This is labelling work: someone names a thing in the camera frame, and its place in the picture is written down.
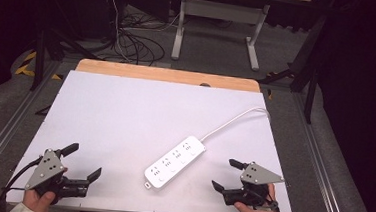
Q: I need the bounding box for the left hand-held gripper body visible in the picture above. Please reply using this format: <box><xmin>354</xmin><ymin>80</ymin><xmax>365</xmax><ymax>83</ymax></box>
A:
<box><xmin>23</xmin><ymin>147</ymin><xmax>93</xmax><ymax>207</ymax></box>

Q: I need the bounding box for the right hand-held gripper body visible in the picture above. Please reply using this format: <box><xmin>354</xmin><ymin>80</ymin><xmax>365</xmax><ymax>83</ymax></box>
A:
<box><xmin>221</xmin><ymin>159</ymin><xmax>287</xmax><ymax>212</ymax></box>

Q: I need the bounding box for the person's left hand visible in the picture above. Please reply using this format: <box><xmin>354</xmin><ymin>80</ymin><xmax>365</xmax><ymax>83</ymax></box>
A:
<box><xmin>20</xmin><ymin>164</ymin><xmax>69</xmax><ymax>212</ymax></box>

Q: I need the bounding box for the white power strip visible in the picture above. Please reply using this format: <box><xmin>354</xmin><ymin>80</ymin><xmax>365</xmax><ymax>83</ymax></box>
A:
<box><xmin>142</xmin><ymin>131</ymin><xmax>208</xmax><ymax>194</ymax></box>

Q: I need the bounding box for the white board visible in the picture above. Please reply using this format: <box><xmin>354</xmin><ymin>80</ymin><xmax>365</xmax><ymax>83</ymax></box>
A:
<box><xmin>5</xmin><ymin>66</ymin><xmax>304</xmax><ymax>212</ymax></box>

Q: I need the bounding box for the black metal stand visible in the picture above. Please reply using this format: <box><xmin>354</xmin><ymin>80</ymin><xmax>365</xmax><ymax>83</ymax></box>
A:
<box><xmin>254</xmin><ymin>9</ymin><xmax>329</xmax><ymax>125</ymax></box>
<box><xmin>30</xmin><ymin>0</ymin><xmax>108</xmax><ymax>97</ymax></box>

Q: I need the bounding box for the wooden table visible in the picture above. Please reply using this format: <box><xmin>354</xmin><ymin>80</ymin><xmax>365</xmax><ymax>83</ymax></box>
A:
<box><xmin>74</xmin><ymin>57</ymin><xmax>263</xmax><ymax>93</ymax></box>

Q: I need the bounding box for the dark cabinet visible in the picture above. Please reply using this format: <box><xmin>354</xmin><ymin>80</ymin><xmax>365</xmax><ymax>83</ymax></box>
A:
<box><xmin>78</xmin><ymin>0</ymin><xmax>126</xmax><ymax>43</ymax></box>

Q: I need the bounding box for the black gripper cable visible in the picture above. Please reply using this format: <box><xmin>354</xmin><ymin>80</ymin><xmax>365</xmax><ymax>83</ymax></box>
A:
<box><xmin>261</xmin><ymin>196</ymin><xmax>285</xmax><ymax>212</ymax></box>
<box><xmin>0</xmin><ymin>153</ymin><xmax>44</xmax><ymax>212</ymax></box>

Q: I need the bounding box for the white power strip cable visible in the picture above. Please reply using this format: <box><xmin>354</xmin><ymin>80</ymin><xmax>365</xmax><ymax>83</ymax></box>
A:
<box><xmin>200</xmin><ymin>102</ymin><xmax>272</xmax><ymax>148</ymax></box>

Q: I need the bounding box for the aluminium rail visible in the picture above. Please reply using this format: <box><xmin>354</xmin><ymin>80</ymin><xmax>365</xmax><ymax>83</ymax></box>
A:
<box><xmin>284</xmin><ymin>92</ymin><xmax>359</xmax><ymax>212</ymax></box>
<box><xmin>0</xmin><ymin>56</ymin><xmax>62</xmax><ymax>193</ymax></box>

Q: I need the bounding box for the black floor cable bundle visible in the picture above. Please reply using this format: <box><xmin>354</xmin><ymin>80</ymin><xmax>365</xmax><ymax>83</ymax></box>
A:
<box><xmin>110</xmin><ymin>0</ymin><xmax>185</xmax><ymax>68</ymax></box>

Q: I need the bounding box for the white metal frame desk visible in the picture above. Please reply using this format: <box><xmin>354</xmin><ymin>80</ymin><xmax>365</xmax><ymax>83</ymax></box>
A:
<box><xmin>170</xmin><ymin>0</ymin><xmax>314</xmax><ymax>75</ymax></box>

